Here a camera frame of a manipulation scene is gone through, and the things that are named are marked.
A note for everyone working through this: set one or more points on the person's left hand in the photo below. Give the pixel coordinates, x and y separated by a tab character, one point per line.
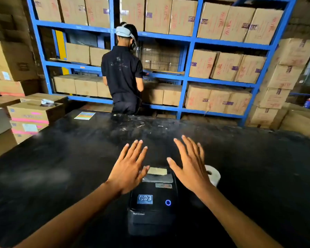
125	175

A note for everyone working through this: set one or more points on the person's right hand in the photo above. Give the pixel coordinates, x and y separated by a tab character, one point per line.
193	173

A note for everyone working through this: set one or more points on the person's left little finger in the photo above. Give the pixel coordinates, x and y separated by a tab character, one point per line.
123	152

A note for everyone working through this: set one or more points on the person's left middle finger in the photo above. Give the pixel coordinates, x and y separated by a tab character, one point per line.
137	151

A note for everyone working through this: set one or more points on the person's right thumb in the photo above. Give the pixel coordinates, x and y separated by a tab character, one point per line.
173	165

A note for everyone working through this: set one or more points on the person's right middle finger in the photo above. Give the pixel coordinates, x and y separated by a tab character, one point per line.
188	148

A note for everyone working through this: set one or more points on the person's left thumb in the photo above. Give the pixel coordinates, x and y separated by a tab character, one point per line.
144	173

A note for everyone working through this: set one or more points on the person's right little finger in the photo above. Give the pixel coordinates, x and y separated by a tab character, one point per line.
201	153

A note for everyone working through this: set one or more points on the person's left forearm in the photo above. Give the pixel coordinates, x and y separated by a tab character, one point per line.
72	216

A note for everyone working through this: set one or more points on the person's right forearm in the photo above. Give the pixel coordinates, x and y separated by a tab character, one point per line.
235	219

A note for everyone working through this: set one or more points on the white label roll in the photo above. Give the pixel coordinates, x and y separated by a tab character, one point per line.
214	175

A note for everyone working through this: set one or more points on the black label printer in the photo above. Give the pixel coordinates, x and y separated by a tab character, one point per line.
152	204

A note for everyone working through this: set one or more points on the striped colour card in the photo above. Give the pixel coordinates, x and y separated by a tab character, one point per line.
84	115

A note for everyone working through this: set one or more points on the rows of shelved cardboard boxes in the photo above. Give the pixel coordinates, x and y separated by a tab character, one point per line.
214	61

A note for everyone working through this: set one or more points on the white handheld device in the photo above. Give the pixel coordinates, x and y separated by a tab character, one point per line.
47	101

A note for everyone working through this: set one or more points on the plastic-wrapped carton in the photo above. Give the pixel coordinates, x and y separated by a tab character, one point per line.
160	58

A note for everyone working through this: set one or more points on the small pink-taped cardboard box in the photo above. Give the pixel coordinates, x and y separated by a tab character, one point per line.
27	128

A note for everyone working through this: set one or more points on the open brown cardboard box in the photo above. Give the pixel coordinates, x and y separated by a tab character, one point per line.
301	123

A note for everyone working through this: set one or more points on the blue metal shelf rack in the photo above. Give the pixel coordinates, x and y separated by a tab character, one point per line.
188	41

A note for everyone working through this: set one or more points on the stack of printed cardboard boxes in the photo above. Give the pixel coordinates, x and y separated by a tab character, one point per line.
281	77

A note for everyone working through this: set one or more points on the blue plastic bottle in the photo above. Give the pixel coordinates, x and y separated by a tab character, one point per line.
308	103

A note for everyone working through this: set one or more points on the cardboard box with red stripe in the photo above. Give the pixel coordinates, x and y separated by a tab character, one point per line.
16	87

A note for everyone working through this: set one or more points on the flat brown cardboard box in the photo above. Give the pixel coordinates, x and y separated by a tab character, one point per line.
2	101

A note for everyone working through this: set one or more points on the large plain cardboard box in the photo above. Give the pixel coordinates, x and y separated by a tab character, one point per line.
13	60

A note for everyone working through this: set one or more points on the yellow post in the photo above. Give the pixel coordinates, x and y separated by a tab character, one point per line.
61	46

